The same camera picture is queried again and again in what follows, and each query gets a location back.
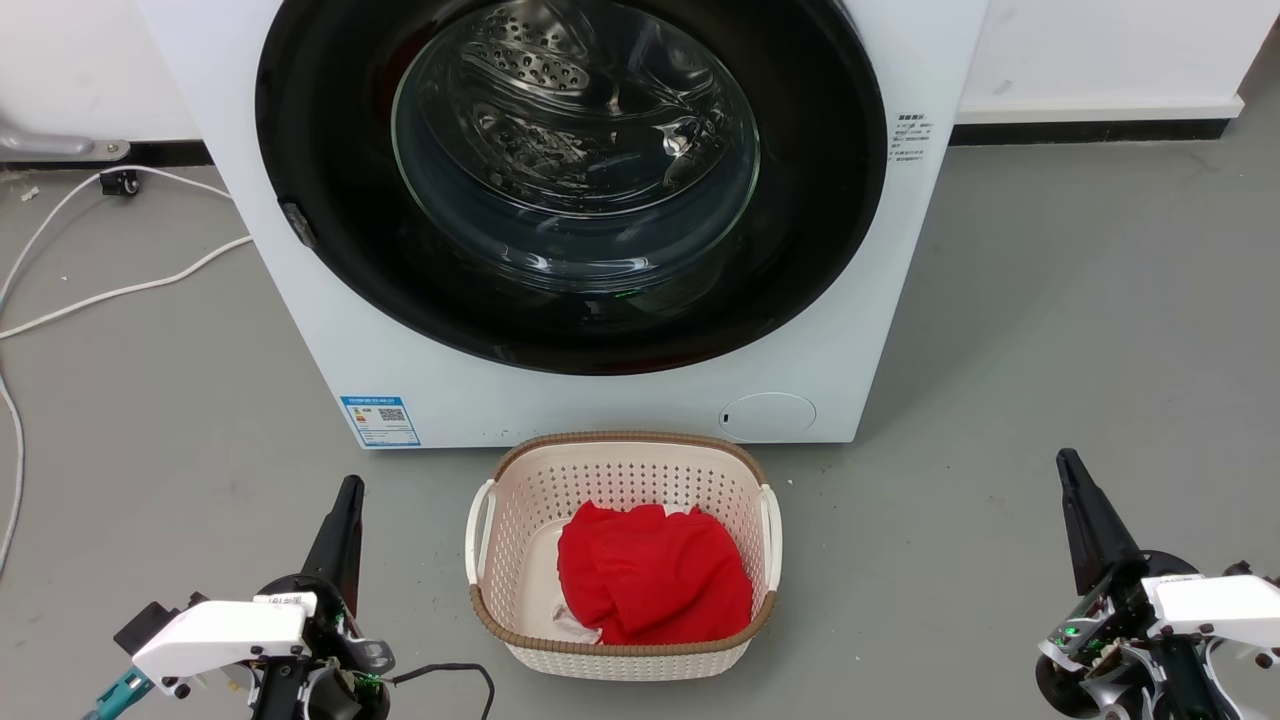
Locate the cream perforated laundry basket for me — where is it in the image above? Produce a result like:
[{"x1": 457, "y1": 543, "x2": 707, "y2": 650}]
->
[{"x1": 465, "y1": 431, "x2": 783, "y2": 682}]

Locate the thin black cable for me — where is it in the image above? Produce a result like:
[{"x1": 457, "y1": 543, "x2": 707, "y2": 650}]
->
[{"x1": 385, "y1": 661, "x2": 497, "y2": 720}]

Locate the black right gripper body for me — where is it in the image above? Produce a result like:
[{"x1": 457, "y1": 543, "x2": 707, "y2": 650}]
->
[{"x1": 1035, "y1": 550, "x2": 1203, "y2": 720}]

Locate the blue energy label sticker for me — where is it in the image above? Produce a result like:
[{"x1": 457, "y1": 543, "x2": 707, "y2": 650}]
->
[{"x1": 339, "y1": 396, "x2": 422, "y2": 449}]

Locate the grey metal bracket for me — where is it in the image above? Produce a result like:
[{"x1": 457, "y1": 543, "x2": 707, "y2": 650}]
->
[{"x1": 0, "y1": 125, "x2": 131, "y2": 162}]

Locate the white garment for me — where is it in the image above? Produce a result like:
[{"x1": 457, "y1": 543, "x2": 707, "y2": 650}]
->
[{"x1": 548, "y1": 600, "x2": 603, "y2": 644}]

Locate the white front-load washing machine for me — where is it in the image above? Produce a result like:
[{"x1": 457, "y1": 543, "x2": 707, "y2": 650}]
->
[{"x1": 135, "y1": 0, "x2": 991, "y2": 451}]

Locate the teal cable connector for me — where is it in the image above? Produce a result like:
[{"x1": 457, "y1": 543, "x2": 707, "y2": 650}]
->
[{"x1": 82, "y1": 668, "x2": 156, "y2": 720}]

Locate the black round glass washer door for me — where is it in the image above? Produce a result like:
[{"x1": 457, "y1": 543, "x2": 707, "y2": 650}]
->
[{"x1": 255, "y1": 0, "x2": 889, "y2": 377}]

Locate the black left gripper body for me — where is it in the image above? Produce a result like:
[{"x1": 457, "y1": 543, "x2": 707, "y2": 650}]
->
[{"x1": 256, "y1": 573, "x2": 397, "y2": 720}]

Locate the round white filter cover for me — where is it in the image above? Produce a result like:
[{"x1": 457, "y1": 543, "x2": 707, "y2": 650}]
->
[{"x1": 718, "y1": 392, "x2": 817, "y2": 443}]

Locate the perforated steel washer drum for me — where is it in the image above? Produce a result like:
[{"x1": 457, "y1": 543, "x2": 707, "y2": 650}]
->
[{"x1": 395, "y1": 0, "x2": 761, "y2": 293}]

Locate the white floor cable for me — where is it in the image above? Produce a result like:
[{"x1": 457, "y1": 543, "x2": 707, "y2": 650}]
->
[
  {"x1": 0, "y1": 235, "x2": 254, "y2": 341},
  {"x1": 0, "y1": 370, "x2": 26, "y2": 581},
  {"x1": 0, "y1": 165, "x2": 236, "y2": 311}
]

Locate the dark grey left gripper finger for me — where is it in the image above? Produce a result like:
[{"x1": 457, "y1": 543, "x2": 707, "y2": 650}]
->
[{"x1": 300, "y1": 475, "x2": 367, "y2": 614}]

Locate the red garment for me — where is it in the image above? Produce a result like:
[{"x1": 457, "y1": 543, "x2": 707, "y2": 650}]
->
[{"x1": 556, "y1": 501, "x2": 755, "y2": 646}]

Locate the small printed text label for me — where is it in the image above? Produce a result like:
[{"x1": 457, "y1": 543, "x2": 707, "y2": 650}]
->
[{"x1": 893, "y1": 113, "x2": 933, "y2": 166}]

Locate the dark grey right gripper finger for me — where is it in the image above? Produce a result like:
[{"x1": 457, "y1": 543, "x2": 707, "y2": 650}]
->
[{"x1": 1056, "y1": 448, "x2": 1145, "y2": 598}]

